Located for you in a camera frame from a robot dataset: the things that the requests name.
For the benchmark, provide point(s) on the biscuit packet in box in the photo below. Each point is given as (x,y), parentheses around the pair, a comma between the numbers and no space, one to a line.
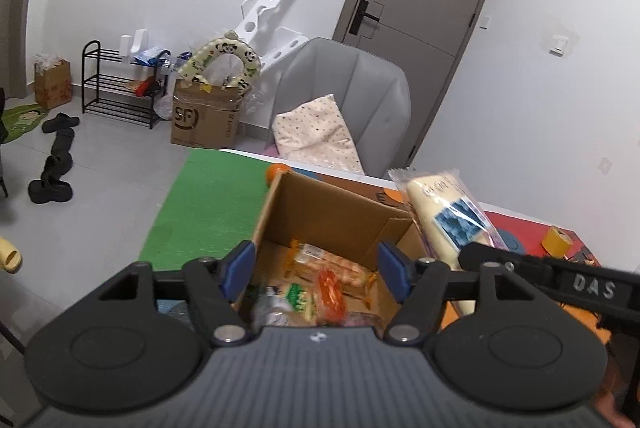
(307,261)

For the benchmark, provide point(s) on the long white bread package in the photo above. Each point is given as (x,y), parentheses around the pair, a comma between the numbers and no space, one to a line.
(448,216)

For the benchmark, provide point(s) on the person's right hand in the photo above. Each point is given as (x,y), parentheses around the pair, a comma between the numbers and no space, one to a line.
(604,404)

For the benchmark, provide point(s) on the white perforated shelf bracket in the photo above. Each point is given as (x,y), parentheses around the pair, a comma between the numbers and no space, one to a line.
(256,16)

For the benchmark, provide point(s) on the orange ball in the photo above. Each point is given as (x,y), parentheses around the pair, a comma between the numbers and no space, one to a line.
(273,171)

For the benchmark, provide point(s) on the polka dot cushion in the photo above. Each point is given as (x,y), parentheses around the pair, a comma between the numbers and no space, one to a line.
(316,133)

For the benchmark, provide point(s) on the yellow slipper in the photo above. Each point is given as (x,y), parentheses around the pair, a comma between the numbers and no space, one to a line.
(10,257)

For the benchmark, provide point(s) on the white wall switch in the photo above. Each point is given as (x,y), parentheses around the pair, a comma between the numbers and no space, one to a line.
(558,45)

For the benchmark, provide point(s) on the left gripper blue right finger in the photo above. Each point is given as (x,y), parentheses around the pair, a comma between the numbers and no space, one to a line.
(397,271)

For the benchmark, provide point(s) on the purple snack packet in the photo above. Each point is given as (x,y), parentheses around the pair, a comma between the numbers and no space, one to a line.
(364,319)

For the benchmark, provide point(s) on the yellow tape roll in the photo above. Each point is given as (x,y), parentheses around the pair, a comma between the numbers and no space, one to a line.
(556,243)

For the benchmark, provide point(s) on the green carpet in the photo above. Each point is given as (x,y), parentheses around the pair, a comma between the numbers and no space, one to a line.
(213,205)

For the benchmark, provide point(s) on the grey chair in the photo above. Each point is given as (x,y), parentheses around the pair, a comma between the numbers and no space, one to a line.
(371,93)

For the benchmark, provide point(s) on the black boots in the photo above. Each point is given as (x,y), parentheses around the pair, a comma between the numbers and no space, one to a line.
(51,187)

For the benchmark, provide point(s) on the green triangular snack packet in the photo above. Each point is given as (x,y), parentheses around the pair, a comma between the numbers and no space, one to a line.
(283,305)

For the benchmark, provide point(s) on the panda print neck pillow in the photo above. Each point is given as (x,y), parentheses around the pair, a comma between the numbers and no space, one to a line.
(226,62)

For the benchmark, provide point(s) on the brown paper bag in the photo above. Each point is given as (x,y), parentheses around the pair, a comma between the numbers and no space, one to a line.
(52,81)

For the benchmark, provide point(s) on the orange snack packet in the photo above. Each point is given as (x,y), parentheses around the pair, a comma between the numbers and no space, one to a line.
(328,296)

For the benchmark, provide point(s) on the black shoe rack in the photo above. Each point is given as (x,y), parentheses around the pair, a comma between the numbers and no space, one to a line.
(122,88)

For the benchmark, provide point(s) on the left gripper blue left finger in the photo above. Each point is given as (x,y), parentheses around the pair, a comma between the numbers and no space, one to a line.
(236,269)

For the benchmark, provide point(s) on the brown SF cardboard box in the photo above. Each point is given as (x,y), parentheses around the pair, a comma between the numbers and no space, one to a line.
(205,116)

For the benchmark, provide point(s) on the green floor mat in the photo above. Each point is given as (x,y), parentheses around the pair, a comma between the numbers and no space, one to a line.
(19,120)

